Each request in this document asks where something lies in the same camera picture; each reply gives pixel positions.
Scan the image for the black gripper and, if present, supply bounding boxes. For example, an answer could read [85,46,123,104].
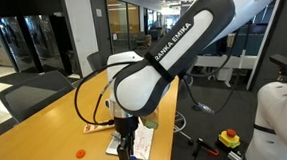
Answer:
[114,115,142,160]

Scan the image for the orange foam disc with hole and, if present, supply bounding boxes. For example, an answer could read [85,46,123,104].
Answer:
[75,149,87,160]

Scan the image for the white dry-erase board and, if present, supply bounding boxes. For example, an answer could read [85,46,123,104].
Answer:
[104,124,157,160]

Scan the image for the large crumpled grey tape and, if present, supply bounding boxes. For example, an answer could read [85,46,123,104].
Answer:
[110,131,121,143]

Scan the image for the yellow emergency stop button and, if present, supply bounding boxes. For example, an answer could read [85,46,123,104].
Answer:
[218,127,242,150]

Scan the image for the white office desk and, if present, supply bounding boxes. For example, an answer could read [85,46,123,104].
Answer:
[195,51,262,91]

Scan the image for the blue partition panel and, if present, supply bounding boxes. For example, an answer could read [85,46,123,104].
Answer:
[199,22,260,59]

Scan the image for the black glass-door refrigerators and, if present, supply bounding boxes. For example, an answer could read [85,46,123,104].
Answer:
[0,10,82,80]

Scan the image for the black chair armrest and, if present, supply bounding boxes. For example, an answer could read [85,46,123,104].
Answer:
[269,52,287,83]

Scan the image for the black looped gripper cable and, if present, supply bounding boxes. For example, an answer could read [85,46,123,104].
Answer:
[71,61,120,127]

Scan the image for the black tool with orange handle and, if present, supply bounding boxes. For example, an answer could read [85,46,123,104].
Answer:
[190,137,220,160]

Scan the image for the black cable with silver connector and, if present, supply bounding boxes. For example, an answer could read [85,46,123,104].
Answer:
[179,27,254,118]

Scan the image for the silver metal bracket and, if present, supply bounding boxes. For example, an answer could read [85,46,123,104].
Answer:
[227,149,245,160]

